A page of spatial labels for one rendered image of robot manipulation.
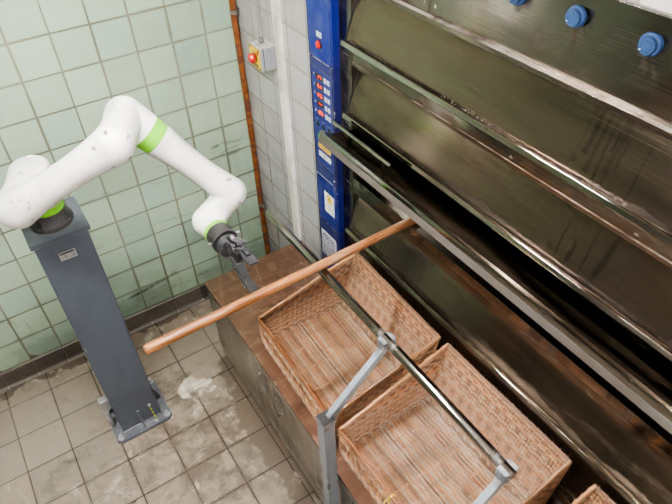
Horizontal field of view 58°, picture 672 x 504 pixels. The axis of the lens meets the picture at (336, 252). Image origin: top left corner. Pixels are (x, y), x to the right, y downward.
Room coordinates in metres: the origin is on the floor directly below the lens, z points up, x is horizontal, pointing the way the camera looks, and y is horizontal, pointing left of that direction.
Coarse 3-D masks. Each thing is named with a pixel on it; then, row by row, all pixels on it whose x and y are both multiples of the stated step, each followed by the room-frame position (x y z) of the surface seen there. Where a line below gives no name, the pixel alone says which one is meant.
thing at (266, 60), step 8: (256, 40) 2.42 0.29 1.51; (264, 40) 2.42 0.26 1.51; (256, 48) 2.36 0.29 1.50; (264, 48) 2.34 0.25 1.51; (272, 48) 2.36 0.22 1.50; (256, 56) 2.36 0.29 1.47; (264, 56) 2.34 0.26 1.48; (272, 56) 2.36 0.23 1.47; (256, 64) 2.36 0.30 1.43; (264, 64) 2.34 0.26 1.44; (272, 64) 2.36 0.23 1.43
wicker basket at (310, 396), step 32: (352, 256) 1.82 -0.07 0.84; (320, 288) 1.74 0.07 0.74; (352, 288) 1.78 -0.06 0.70; (384, 288) 1.65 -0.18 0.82; (288, 320) 1.66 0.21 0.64; (320, 320) 1.70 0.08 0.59; (352, 320) 1.69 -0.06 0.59; (384, 320) 1.59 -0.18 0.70; (416, 320) 1.47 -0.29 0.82; (288, 352) 1.54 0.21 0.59; (320, 352) 1.53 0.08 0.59; (416, 352) 1.32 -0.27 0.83; (384, 384) 1.25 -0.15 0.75; (352, 416) 1.18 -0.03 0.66
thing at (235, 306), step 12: (396, 228) 1.56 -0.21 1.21; (372, 240) 1.50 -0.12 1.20; (336, 252) 1.45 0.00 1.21; (348, 252) 1.45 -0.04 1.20; (312, 264) 1.39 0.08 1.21; (324, 264) 1.40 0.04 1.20; (288, 276) 1.34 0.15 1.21; (300, 276) 1.35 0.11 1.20; (264, 288) 1.30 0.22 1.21; (276, 288) 1.30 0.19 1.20; (240, 300) 1.25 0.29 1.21; (252, 300) 1.26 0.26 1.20; (216, 312) 1.20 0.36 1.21; (228, 312) 1.21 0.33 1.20; (192, 324) 1.16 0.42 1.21; (204, 324) 1.17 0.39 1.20; (168, 336) 1.12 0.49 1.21; (180, 336) 1.13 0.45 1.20; (144, 348) 1.08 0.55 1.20; (156, 348) 1.09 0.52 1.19
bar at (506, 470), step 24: (288, 240) 1.57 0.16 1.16; (336, 288) 1.32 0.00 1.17; (360, 312) 1.21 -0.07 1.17; (384, 336) 1.12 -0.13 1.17; (408, 360) 1.03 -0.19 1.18; (360, 384) 1.05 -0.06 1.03; (432, 384) 0.94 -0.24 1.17; (336, 408) 1.01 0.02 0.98; (456, 408) 0.87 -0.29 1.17; (480, 432) 0.80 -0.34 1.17; (336, 480) 0.99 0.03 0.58; (504, 480) 0.68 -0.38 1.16
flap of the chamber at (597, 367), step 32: (384, 192) 1.49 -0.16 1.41; (416, 192) 1.49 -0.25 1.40; (448, 224) 1.32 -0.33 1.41; (480, 224) 1.34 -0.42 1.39; (512, 256) 1.19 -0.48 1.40; (544, 288) 1.06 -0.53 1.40; (544, 320) 0.95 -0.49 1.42; (576, 320) 0.95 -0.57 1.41; (608, 320) 0.96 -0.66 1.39; (576, 352) 0.86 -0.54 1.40; (608, 352) 0.85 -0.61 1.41; (640, 352) 0.85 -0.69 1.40
